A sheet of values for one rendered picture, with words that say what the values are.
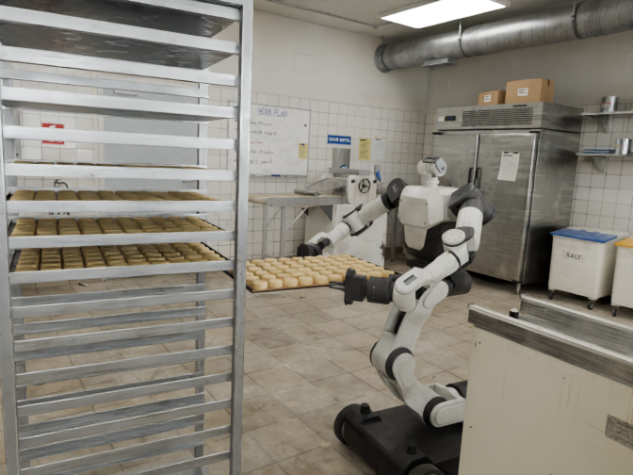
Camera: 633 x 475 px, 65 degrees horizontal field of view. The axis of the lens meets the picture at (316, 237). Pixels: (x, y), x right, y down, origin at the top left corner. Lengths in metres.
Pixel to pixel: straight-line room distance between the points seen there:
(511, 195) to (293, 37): 3.15
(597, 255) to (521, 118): 1.60
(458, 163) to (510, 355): 4.60
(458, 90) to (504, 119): 1.70
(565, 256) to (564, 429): 4.15
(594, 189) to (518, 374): 4.73
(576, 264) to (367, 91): 3.43
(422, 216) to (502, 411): 0.78
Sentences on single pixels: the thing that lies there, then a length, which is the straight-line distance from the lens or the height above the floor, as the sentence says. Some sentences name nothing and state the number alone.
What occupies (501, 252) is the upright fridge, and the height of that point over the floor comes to 0.45.
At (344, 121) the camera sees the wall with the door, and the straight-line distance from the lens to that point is 6.82.
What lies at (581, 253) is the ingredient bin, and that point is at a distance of 5.69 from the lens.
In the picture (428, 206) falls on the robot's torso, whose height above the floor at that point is 1.21.
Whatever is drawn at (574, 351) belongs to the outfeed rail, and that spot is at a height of 0.87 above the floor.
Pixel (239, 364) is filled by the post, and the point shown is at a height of 0.74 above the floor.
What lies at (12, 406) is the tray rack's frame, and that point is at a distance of 1.55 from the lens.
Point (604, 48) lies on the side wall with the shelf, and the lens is 6.51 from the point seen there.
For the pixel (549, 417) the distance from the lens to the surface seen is 1.73.
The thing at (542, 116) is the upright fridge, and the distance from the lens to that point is 5.71.
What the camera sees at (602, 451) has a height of 0.63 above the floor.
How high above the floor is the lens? 1.39
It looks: 9 degrees down
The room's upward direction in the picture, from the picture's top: 3 degrees clockwise
